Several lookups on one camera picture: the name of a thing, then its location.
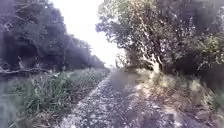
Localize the dark wood of trees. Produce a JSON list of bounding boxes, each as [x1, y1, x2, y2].
[[0, 0, 108, 77]]

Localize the grey gravelly path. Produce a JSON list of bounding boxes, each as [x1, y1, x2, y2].
[[55, 69, 204, 128]]

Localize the tall weedy grass verge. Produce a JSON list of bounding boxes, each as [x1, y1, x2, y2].
[[0, 67, 111, 128]]

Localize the dry leafy verge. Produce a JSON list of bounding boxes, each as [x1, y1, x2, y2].
[[132, 67, 224, 128]]

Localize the large leafy trees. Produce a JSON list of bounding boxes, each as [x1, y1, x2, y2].
[[95, 0, 224, 88]]

